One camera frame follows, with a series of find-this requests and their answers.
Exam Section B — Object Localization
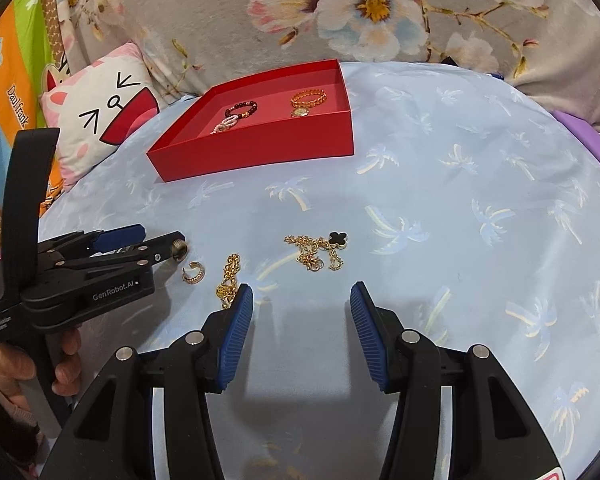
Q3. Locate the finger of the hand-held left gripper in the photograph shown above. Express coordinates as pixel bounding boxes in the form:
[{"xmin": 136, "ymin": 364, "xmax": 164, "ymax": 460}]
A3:
[
  {"xmin": 55, "ymin": 230, "xmax": 187, "ymax": 282},
  {"xmin": 39, "ymin": 224, "xmax": 147, "ymax": 261}
]

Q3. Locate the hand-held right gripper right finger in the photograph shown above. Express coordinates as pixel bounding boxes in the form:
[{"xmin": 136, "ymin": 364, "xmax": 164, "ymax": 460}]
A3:
[{"xmin": 350, "ymin": 281, "xmax": 563, "ymax": 480}]

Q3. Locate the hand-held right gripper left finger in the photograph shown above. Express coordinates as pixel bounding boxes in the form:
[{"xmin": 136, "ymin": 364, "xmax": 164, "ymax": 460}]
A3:
[{"xmin": 39, "ymin": 283, "xmax": 255, "ymax": 480}]

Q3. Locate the gold coin charm chain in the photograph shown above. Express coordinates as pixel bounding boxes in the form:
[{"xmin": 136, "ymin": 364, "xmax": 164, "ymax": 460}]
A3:
[{"xmin": 214, "ymin": 253, "xmax": 242, "ymax": 311}]

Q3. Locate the gold hoop earring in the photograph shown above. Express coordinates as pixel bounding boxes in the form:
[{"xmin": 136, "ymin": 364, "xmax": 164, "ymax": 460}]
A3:
[{"xmin": 181, "ymin": 261, "xmax": 207, "ymax": 286}]

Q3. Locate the gold black clover necklace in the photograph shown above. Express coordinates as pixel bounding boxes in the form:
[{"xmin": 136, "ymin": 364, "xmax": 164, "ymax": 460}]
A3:
[{"xmin": 283, "ymin": 230, "xmax": 350, "ymax": 272}]

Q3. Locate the red cardboard box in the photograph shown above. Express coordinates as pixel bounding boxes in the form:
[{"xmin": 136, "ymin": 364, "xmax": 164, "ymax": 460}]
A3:
[{"xmin": 146, "ymin": 59, "xmax": 356, "ymax": 183}]

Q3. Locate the person's left forearm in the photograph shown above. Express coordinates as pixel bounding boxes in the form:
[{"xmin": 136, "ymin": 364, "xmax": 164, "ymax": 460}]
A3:
[{"xmin": 0, "ymin": 385, "xmax": 43, "ymax": 480}]

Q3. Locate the person's left hand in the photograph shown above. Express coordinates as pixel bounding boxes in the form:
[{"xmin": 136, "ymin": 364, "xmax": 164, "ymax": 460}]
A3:
[{"xmin": 0, "ymin": 332, "xmax": 83, "ymax": 418}]

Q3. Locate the pink cat face pillow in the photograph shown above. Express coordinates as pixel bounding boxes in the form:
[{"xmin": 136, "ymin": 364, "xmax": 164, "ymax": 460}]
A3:
[{"xmin": 40, "ymin": 42, "xmax": 161, "ymax": 194}]

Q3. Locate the blue palm print sheet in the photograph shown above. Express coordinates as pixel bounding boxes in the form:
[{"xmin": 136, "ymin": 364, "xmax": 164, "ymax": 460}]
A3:
[{"xmin": 36, "ymin": 60, "xmax": 600, "ymax": 480}]

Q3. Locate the colourful cartoon sheet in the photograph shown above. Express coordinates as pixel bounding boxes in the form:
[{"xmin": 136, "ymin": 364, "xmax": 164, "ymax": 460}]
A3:
[{"xmin": 0, "ymin": 0, "xmax": 68, "ymax": 281}]

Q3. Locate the purple cloth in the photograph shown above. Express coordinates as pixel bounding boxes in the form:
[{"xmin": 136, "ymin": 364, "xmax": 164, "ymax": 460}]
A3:
[{"xmin": 550, "ymin": 107, "xmax": 600, "ymax": 187}]

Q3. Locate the grey floral blanket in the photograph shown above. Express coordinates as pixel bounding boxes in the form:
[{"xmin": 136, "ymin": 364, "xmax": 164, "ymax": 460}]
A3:
[{"xmin": 45, "ymin": 0, "xmax": 600, "ymax": 126}]

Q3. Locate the pink pearl bracelet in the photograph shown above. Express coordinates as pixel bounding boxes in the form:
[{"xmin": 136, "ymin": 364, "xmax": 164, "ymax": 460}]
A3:
[{"xmin": 210, "ymin": 112, "xmax": 241, "ymax": 136}]

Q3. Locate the dark beaded bracelet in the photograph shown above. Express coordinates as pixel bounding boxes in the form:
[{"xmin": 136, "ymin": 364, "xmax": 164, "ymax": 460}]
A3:
[{"xmin": 224, "ymin": 100, "xmax": 259, "ymax": 119}]

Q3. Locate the gold chain bracelet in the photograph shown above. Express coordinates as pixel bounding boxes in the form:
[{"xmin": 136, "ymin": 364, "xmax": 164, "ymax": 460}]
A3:
[{"xmin": 289, "ymin": 88, "xmax": 327, "ymax": 109}]

